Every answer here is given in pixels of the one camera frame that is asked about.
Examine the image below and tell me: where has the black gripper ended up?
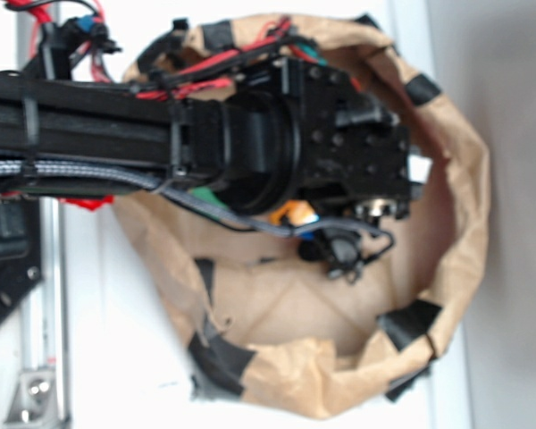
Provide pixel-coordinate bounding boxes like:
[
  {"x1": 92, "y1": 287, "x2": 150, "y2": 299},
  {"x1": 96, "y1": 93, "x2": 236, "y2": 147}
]
[{"x1": 281, "y1": 58, "x2": 421, "y2": 219}]

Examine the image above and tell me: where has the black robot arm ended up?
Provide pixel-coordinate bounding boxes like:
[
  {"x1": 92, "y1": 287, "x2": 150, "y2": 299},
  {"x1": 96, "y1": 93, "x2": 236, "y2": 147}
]
[{"x1": 0, "y1": 17, "x2": 426, "y2": 218}]

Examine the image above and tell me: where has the green rectangular block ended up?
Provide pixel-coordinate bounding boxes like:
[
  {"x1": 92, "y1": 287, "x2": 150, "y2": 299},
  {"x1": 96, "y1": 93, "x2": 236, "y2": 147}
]
[{"x1": 189, "y1": 187, "x2": 227, "y2": 208}]

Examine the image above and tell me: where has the brown paper bag bin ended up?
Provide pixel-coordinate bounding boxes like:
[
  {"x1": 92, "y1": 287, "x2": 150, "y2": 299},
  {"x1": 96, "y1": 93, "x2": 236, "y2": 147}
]
[{"x1": 113, "y1": 15, "x2": 490, "y2": 419}]

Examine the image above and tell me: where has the grey braided cable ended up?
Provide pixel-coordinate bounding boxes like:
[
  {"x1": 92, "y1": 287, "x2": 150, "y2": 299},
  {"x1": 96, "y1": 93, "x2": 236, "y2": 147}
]
[{"x1": 0, "y1": 160, "x2": 394, "y2": 260}]

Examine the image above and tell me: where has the aluminium extrusion rail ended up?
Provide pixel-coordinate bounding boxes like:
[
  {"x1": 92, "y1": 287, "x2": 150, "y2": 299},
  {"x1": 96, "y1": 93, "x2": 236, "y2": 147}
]
[{"x1": 21, "y1": 198, "x2": 71, "y2": 428}]

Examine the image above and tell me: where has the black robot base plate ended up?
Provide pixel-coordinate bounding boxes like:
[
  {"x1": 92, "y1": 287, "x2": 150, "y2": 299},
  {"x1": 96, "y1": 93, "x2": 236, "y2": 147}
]
[{"x1": 0, "y1": 198, "x2": 42, "y2": 325}]

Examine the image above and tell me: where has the metal corner bracket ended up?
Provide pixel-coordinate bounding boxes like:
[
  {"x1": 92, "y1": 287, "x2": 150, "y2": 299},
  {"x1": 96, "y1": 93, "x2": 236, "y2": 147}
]
[{"x1": 3, "y1": 368, "x2": 66, "y2": 429}]

